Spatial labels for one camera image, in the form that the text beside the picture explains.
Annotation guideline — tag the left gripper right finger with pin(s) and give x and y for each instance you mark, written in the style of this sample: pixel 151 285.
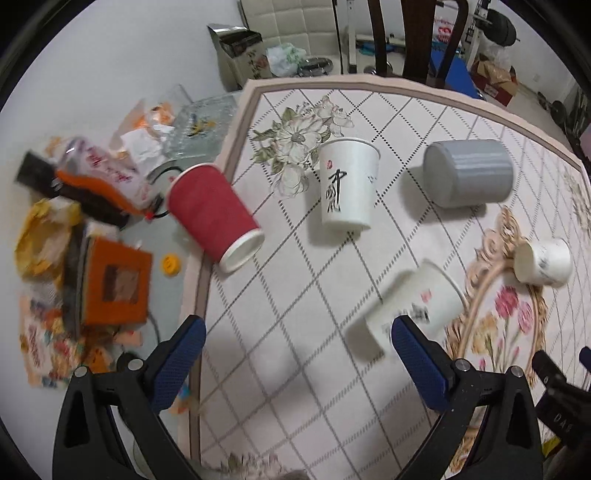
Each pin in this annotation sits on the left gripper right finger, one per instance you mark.
pixel 508 443

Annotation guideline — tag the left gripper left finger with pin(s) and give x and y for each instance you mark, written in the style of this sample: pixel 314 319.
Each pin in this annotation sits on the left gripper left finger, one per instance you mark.
pixel 88 444

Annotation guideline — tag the white paper cup with print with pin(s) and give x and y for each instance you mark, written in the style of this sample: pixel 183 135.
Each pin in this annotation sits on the white paper cup with print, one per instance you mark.
pixel 428 295

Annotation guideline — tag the small white ceramic cup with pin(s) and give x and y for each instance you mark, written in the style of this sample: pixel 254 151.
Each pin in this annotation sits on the small white ceramic cup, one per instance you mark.
pixel 543 263

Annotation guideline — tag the grey cylindrical cup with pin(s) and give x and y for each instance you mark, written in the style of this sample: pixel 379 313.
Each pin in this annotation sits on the grey cylindrical cup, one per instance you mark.
pixel 463 173

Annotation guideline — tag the red ribbed paper cup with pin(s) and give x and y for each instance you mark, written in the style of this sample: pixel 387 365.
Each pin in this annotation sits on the red ribbed paper cup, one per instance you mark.
pixel 204 203

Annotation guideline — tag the white calligraphy paper cup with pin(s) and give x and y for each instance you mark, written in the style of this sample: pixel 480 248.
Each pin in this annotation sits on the white calligraphy paper cup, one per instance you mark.
pixel 349 169

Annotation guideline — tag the colourful floral packet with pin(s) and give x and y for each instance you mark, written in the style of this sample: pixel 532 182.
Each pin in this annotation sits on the colourful floral packet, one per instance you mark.
pixel 50 353

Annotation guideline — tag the orange square box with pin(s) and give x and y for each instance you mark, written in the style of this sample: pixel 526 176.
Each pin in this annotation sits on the orange square box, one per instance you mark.
pixel 106 284

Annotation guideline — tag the yellow bottle cap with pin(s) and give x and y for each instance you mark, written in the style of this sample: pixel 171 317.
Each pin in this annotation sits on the yellow bottle cap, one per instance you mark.
pixel 170 265

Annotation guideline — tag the yellow crinkled wrapper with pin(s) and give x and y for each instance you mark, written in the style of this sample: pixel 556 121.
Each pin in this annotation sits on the yellow crinkled wrapper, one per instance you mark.
pixel 44 239

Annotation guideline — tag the floral table mat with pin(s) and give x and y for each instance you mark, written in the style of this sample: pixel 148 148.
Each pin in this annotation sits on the floral table mat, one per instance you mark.
pixel 289 369

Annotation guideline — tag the red-printed plastic bag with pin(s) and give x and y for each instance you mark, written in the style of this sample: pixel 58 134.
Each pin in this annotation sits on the red-printed plastic bag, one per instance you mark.
pixel 82 164

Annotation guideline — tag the crumpled white paper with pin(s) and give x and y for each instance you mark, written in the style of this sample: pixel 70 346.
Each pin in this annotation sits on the crumpled white paper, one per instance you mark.
pixel 144 151

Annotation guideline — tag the cardboard box on floor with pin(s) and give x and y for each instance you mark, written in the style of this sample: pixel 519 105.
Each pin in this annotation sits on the cardboard box on floor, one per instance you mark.
pixel 500 84

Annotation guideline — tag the dark wooden chair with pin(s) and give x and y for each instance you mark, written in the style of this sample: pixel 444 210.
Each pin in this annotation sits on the dark wooden chair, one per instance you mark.
pixel 418 17

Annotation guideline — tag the silver trash bin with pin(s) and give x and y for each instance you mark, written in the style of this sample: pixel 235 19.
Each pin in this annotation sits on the silver trash bin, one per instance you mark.
pixel 241 55

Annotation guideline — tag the beige upholstered chair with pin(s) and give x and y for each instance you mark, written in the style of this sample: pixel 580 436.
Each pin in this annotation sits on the beige upholstered chair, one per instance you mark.
pixel 306 24

